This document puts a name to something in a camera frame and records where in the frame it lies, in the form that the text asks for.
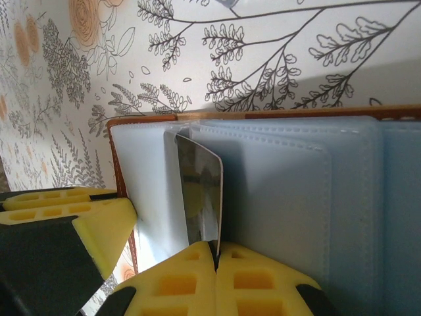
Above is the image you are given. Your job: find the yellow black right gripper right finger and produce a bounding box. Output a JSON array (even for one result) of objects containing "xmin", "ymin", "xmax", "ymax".
[{"xmin": 215, "ymin": 242, "xmax": 341, "ymax": 316}]

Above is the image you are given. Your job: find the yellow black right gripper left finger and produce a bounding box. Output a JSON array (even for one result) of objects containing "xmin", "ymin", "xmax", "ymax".
[{"xmin": 78, "ymin": 241, "xmax": 218, "ymax": 316}]

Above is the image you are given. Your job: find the brown leather card holder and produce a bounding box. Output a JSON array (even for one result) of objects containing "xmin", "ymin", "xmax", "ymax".
[{"xmin": 107, "ymin": 104, "xmax": 421, "ymax": 316}]

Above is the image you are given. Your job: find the silver card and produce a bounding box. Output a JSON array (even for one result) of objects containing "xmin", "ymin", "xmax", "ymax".
[{"xmin": 176, "ymin": 134, "xmax": 226, "ymax": 256}]

